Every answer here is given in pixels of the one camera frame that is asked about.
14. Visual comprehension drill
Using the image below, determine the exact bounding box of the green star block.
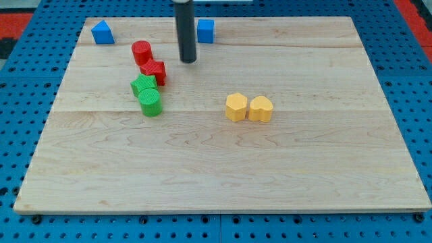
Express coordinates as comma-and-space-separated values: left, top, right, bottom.
130, 74, 158, 97

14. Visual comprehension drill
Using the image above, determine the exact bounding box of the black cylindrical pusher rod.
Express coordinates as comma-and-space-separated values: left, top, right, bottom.
173, 0, 196, 63

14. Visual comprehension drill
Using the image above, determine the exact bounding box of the blue cube block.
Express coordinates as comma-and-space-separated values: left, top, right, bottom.
197, 20, 215, 43

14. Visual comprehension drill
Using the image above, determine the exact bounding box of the blue triangular block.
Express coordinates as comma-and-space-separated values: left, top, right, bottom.
91, 20, 115, 45

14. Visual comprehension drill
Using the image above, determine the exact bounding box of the red star block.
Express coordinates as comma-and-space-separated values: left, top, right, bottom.
140, 59, 166, 86

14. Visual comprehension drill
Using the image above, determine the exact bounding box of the yellow heart block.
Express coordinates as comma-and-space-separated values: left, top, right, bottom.
248, 96, 273, 122

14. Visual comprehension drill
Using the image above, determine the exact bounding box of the green cylinder block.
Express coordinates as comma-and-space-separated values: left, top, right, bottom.
138, 88, 163, 117

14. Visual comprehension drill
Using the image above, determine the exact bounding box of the red cylinder block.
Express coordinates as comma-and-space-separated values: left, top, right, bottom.
131, 40, 153, 65

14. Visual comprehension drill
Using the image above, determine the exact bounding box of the yellow hexagon block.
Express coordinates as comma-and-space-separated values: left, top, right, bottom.
225, 92, 248, 122

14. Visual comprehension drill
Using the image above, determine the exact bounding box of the light wooden board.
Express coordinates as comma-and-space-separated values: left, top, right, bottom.
13, 17, 431, 215

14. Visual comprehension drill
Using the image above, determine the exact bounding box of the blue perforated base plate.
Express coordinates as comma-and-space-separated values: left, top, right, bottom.
1, 1, 431, 242

